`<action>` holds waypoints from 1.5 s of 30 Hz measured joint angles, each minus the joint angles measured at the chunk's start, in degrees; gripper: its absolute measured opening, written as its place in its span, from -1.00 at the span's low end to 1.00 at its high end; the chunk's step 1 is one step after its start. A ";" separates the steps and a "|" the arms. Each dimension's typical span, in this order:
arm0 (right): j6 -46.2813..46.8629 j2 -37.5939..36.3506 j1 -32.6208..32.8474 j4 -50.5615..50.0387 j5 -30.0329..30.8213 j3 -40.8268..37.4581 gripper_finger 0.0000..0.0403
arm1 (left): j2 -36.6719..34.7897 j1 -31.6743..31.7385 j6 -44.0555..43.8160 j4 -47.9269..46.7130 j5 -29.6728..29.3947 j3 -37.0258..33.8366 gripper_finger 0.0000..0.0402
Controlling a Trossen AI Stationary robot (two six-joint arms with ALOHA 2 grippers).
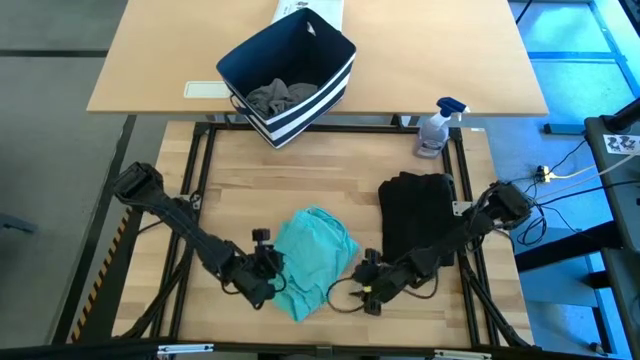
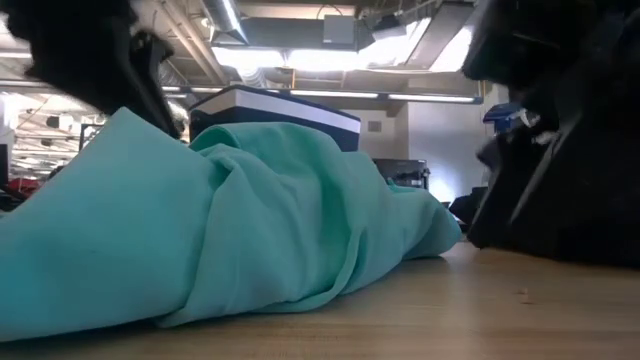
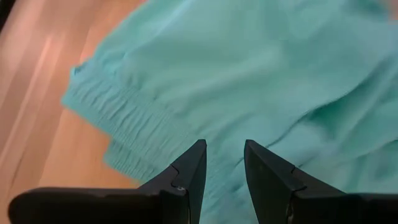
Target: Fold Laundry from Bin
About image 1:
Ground white rectangular label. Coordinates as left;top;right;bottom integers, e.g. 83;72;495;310
182;80;233;100

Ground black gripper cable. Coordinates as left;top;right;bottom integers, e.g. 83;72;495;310
217;269;289;312
325;276;442;315

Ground black floor cables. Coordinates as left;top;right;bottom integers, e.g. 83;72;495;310
497;137;640;247

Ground white cable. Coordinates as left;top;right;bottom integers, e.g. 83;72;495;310
549;151;640;182

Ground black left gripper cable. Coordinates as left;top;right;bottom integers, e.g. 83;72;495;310
217;269;289;312

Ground light wooden table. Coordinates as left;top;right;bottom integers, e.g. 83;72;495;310
86;0;550;118

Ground silver metal bracket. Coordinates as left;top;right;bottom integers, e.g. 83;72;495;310
433;349;493;360
156;343;215;357

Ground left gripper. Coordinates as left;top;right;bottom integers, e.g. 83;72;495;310
225;227;287;310

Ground black front crossbar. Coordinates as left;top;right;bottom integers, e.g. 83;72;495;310
0;338;640;360

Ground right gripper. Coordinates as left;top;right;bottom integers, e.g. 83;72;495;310
352;247;420;318

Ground black metal table frame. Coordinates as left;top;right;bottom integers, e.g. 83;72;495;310
117;120;534;351

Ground teal garment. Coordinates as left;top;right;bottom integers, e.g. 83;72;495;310
268;205;362;324

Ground grey garment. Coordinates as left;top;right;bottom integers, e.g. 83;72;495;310
245;77;320;121

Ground grey chair leg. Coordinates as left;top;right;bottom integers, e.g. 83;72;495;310
0;211;39;234

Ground hazard striped black base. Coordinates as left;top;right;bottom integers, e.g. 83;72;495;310
52;204;134;346

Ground Dawn spray bottle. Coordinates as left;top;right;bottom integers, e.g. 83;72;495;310
412;96;471;161

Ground black equipment cart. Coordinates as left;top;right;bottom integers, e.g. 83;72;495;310
583;97;640;360

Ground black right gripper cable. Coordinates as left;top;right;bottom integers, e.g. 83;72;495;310
325;276;442;315

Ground black garment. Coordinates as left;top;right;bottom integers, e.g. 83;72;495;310
376;171;458;269

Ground white printed cardboard box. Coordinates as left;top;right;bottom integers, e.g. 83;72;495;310
271;0;346;32

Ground navy white striped fabric bin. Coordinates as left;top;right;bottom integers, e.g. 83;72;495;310
215;6;359;151

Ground white paper with black marks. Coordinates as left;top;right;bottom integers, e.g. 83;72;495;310
602;133;640;156

